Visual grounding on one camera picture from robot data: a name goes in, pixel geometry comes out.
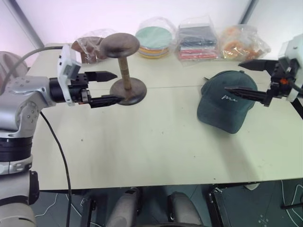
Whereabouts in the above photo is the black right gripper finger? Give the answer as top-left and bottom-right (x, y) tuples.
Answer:
(238, 59), (280, 72)
(224, 86), (273, 107)

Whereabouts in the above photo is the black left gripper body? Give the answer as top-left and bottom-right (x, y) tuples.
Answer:
(68, 72), (92, 106)

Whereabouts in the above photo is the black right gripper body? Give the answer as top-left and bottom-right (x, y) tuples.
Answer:
(267, 59), (298, 98)

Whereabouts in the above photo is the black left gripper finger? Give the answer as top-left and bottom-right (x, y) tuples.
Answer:
(86, 70), (118, 84)
(90, 95), (125, 109)

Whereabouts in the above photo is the brown wooden hat stand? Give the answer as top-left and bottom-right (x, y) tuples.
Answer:
(100, 33), (148, 106)

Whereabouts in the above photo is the bag of orange items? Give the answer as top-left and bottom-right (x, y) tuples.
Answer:
(218, 24), (272, 62)

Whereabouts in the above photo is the plastic bag with brown item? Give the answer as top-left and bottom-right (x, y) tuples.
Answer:
(71, 28), (115, 65)

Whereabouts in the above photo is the dark green baseball cap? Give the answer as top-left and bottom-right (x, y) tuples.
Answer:
(196, 70), (258, 135)

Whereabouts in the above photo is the bag of folded cloths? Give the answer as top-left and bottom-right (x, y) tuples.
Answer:
(174, 14), (220, 68)

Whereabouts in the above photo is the bag of round coloured mats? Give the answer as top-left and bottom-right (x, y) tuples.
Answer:
(134, 16), (178, 60)

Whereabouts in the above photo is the grey rounded robot leg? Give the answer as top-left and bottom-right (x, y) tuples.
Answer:
(107, 186), (143, 227)
(167, 191), (205, 227)

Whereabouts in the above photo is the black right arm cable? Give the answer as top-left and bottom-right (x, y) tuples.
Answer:
(287, 77), (303, 96)

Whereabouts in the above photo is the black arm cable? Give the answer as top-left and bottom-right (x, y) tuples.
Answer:
(39, 111), (73, 227)
(287, 77), (303, 96)

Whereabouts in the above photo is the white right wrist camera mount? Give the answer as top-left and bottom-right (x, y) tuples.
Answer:
(278, 34), (303, 103)

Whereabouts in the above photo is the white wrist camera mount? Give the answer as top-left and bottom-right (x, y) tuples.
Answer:
(278, 34), (303, 103)
(57, 44), (82, 106)

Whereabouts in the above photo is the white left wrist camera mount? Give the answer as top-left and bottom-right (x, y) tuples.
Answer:
(57, 44), (82, 106)

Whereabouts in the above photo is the grey cable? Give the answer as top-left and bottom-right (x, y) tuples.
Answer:
(0, 44), (70, 92)

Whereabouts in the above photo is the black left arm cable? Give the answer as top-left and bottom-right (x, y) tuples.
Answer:
(39, 111), (73, 227)

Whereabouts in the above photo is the black table leg frame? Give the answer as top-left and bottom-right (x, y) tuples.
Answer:
(80, 196), (96, 227)
(207, 185), (232, 227)

